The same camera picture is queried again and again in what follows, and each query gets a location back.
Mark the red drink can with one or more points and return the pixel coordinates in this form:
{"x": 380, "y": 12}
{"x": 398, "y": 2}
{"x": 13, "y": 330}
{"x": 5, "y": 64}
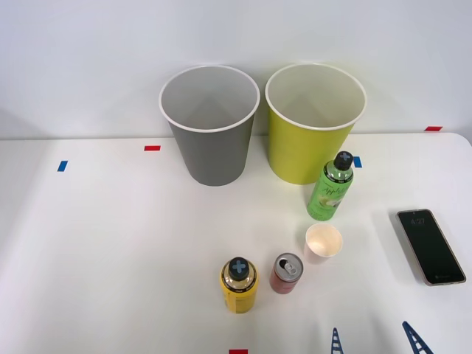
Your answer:
{"x": 284, "y": 278}

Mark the yellow plastic bottle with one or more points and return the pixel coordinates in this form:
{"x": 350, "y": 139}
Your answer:
{"x": 239, "y": 291}

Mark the yellow-green plastic waste bin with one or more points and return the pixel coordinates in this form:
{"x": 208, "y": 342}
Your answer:
{"x": 295, "y": 151}

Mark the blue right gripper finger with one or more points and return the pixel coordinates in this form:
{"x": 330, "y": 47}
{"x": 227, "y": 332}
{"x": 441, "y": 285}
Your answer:
{"x": 416, "y": 339}
{"x": 336, "y": 343}

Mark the grey plastic waste bin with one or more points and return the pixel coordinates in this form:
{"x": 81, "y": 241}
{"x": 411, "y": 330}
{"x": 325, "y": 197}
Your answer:
{"x": 215, "y": 155}

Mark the white paper cup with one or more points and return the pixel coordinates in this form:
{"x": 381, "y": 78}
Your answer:
{"x": 322, "y": 243}

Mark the green plastic bottle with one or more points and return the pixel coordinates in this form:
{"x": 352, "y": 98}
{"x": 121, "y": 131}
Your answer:
{"x": 330, "y": 191}

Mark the black smartphone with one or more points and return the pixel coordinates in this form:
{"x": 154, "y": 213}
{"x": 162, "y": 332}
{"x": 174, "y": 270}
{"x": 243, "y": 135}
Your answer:
{"x": 429, "y": 245}

